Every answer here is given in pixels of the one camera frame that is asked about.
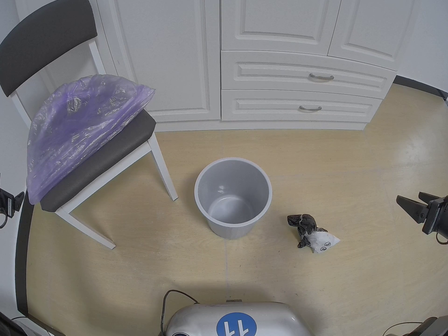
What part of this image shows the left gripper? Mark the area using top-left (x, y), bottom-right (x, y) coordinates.
top-left (0, 188), bottom-right (25, 220)

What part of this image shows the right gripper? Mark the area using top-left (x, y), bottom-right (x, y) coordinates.
top-left (396, 192), bottom-right (448, 239)

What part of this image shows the purple plastic bag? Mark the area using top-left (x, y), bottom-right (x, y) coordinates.
top-left (26, 74), bottom-right (156, 205)

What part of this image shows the white printed wrapper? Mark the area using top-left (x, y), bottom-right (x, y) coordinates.
top-left (304, 231), bottom-right (341, 254)

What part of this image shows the black plastic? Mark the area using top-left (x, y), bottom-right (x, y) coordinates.
top-left (287, 213), bottom-right (328, 249)

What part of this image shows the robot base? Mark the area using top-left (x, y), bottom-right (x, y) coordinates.
top-left (167, 301), bottom-right (312, 336)

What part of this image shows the grey trash bin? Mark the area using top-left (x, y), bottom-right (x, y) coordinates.
top-left (194, 157), bottom-right (273, 240)

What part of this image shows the grey padded white chair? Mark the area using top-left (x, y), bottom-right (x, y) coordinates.
top-left (0, 0), bottom-right (179, 250)

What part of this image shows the white wardrobe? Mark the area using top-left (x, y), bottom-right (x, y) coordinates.
top-left (13, 0), bottom-right (420, 132)

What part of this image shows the black cable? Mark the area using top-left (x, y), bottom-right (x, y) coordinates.
top-left (10, 315), bottom-right (54, 336)
top-left (160, 290), bottom-right (200, 333)
top-left (383, 321), bottom-right (426, 336)

